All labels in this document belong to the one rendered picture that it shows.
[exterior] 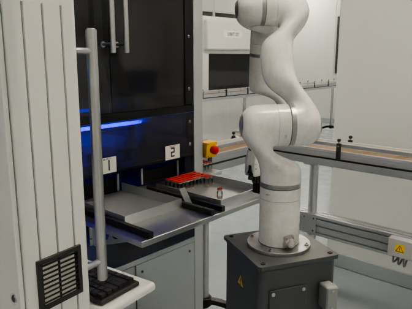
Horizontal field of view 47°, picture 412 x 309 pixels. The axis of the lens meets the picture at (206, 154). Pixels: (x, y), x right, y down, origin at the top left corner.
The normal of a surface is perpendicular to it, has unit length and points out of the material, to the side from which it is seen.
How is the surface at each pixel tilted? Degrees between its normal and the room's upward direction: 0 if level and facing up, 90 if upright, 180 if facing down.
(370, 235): 90
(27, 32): 90
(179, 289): 90
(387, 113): 90
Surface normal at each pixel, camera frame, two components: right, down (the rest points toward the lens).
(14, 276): -0.57, 0.17
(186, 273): 0.75, 0.14
